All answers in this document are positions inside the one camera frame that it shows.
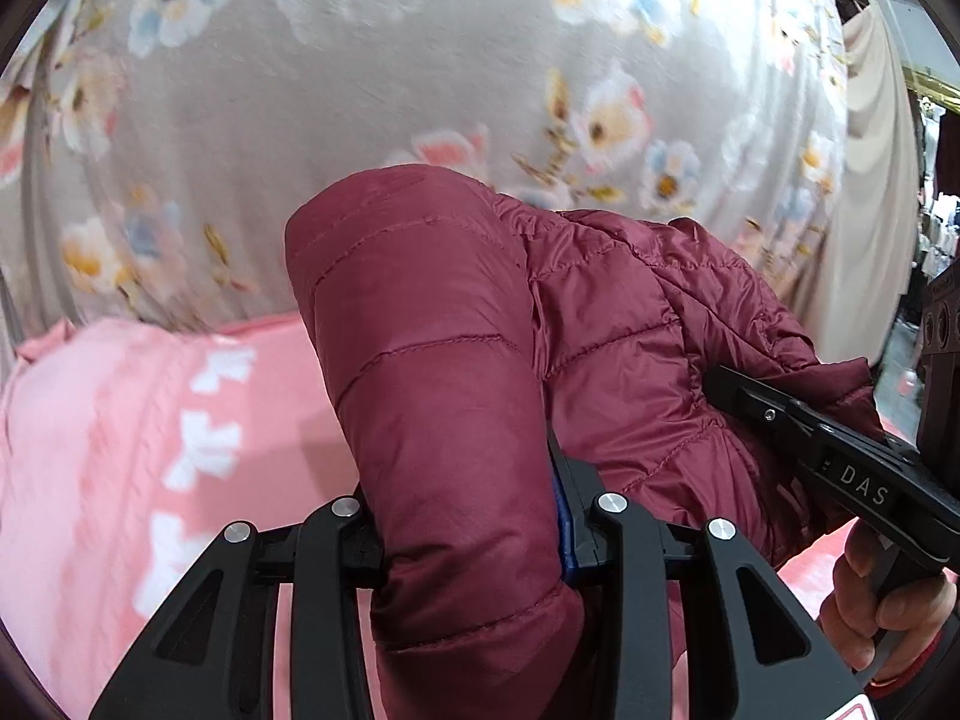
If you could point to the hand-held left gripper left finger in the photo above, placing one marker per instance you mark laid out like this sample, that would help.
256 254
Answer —
334 540

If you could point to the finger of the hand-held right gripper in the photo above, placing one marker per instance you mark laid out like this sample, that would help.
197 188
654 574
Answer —
757 399

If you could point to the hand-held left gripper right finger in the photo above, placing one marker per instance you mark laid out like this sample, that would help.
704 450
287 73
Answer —
565 532

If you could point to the maroon puffer jacket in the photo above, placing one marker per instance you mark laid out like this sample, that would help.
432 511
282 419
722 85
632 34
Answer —
480 360

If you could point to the person's right hand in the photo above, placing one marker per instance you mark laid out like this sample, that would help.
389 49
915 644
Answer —
855 607

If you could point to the pink fleece blanket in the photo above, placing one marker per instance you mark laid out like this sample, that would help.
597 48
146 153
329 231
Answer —
142 480

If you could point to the beige curtain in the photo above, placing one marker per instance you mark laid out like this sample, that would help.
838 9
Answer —
877 187

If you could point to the grey floral bed sheet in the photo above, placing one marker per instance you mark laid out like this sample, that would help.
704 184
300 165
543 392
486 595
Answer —
375 82

